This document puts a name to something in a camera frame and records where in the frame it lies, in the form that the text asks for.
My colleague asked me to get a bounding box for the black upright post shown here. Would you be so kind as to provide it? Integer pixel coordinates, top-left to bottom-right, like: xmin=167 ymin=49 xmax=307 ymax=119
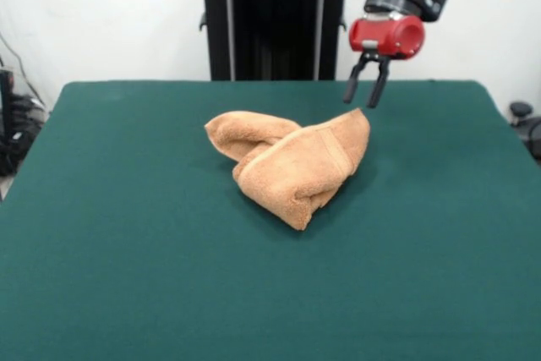
xmin=0 ymin=68 xmax=14 ymax=142

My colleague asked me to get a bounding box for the grey swivel chair base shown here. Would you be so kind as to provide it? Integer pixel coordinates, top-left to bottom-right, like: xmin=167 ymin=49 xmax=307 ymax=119
xmin=509 ymin=101 xmax=541 ymax=163

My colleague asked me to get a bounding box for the tan terry towel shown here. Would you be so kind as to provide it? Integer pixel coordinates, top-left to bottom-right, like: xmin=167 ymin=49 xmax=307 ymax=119
xmin=204 ymin=107 xmax=372 ymax=232

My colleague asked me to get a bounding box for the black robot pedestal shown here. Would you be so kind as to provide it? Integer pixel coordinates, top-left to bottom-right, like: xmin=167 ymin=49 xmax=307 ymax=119
xmin=185 ymin=0 xmax=367 ymax=82

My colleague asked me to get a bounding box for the dark green table cloth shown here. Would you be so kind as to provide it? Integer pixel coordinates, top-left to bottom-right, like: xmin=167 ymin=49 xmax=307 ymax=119
xmin=0 ymin=79 xmax=541 ymax=361

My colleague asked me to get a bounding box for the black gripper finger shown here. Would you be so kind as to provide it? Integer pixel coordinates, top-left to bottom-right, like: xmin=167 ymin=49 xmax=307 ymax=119
xmin=342 ymin=52 xmax=373 ymax=105
xmin=365 ymin=54 xmax=392 ymax=109

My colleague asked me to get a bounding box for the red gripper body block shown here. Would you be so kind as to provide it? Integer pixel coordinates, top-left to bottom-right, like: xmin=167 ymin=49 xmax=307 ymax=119
xmin=348 ymin=14 xmax=426 ymax=60

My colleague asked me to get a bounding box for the heap of black cables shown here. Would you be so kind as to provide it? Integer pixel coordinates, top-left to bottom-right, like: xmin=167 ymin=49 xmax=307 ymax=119
xmin=0 ymin=94 xmax=47 ymax=176

